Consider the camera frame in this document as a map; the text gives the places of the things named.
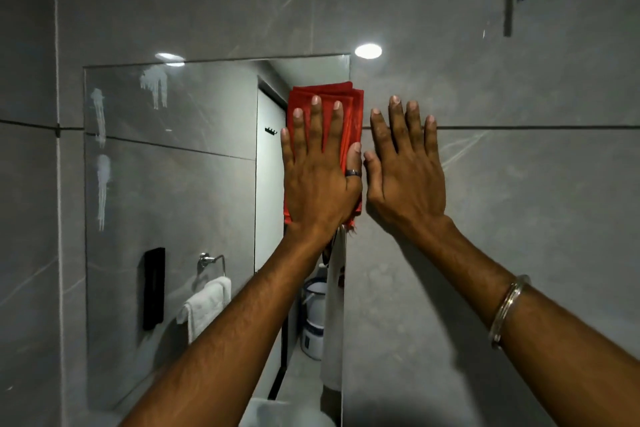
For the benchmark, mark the person's right forearm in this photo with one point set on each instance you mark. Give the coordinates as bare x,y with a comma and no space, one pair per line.
550,356

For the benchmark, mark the white bucket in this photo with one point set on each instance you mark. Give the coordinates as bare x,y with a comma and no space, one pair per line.
315,321

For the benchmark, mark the white door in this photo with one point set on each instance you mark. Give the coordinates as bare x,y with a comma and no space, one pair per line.
269,191

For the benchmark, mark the frameless wall mirror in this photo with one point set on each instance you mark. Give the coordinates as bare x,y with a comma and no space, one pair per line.
200,191

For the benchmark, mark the person's left little finger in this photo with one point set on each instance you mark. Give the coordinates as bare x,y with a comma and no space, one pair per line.
287,154

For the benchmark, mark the person's left hand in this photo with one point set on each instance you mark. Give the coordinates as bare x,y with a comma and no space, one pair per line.
316,191

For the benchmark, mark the white hanging towel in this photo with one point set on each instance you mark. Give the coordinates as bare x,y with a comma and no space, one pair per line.
207,304

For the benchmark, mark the person's left middle finger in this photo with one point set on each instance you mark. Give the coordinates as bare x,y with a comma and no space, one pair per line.
317,129

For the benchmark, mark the person's right little finger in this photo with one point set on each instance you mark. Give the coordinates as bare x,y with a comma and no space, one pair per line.
432,139

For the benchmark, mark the person's right hand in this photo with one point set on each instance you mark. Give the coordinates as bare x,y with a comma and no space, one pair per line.
410,186

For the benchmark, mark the person's left thumb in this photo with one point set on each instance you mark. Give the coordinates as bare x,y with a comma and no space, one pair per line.
354,164

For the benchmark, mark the black wall dispenser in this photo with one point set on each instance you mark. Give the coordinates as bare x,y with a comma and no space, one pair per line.
154,289

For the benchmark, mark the red cleaning cloth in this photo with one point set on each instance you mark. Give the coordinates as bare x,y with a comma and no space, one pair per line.
352,111

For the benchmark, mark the person's left forearm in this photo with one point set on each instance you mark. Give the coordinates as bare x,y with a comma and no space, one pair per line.
235,336

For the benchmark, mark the person's right middle finger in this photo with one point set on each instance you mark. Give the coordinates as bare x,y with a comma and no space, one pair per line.
399,126

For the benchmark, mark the person's right thumb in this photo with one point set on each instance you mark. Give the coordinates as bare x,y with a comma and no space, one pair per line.
373,179

